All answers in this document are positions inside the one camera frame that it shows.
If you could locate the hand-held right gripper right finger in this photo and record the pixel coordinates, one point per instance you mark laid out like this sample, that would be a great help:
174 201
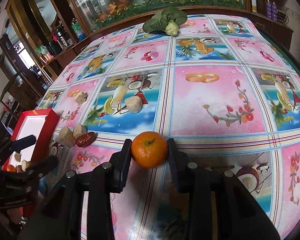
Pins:
174 166

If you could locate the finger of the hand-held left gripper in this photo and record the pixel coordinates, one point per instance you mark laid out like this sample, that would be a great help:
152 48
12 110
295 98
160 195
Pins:
43 166
22 142

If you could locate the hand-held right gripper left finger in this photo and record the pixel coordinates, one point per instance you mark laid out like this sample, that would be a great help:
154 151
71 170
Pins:
123 163

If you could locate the beige yam chunk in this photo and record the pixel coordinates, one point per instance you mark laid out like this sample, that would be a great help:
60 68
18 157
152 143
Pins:
79 130
81 97
26 165
67 136
133 104
17 157

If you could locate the orange mandarin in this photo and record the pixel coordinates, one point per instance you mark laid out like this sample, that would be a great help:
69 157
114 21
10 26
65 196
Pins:
10 168
149 150

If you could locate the red gift box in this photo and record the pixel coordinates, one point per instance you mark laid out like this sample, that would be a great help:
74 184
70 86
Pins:
43 132

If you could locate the dried red date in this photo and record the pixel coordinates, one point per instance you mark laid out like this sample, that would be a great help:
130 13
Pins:
86 138

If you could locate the wooden chair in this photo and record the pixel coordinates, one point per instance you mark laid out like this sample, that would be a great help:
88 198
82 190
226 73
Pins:
8 86

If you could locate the black and silver thermos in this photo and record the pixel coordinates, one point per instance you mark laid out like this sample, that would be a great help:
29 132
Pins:
61 38

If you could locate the green label water bottle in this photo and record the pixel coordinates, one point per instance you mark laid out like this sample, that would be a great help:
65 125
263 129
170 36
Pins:
77 30

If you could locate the green bok choy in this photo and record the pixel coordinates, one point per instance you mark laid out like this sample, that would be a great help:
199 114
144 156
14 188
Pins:
162 20

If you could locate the purple spray can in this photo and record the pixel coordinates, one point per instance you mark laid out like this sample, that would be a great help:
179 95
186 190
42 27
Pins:
274 10
268 8

